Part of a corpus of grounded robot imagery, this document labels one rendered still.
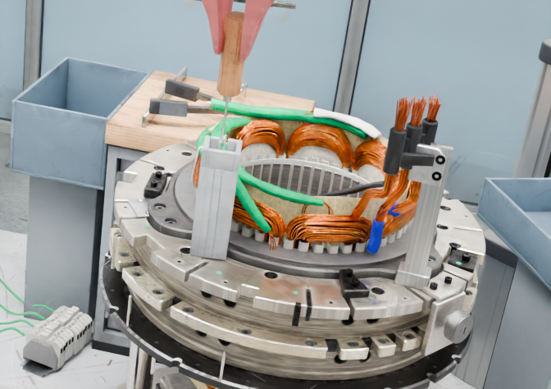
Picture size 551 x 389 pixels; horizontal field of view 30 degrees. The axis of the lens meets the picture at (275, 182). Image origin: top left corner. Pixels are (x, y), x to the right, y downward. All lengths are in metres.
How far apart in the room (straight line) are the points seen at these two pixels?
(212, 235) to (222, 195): 0.03
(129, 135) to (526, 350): 0.46
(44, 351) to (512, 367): 0.51
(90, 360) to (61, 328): 0.05
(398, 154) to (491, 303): 0.64
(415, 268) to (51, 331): 0.52
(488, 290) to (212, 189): 0.65
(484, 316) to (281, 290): 0.63
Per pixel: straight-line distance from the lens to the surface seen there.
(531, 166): 1.28
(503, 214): 1.08
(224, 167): 0.75
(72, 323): 1.21
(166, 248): 0.80
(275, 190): 0.79
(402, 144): 0.73
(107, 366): 1.20
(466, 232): 0.91
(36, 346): 1.18
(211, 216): 0.77
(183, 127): 1.10
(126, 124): 1.09
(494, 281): 1.34
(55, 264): 1.23
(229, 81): 0.74
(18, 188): 3.36
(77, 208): 1.19
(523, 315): 1.08
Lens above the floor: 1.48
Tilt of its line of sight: 24 degrees down
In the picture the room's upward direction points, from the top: 9 degrees clockwise
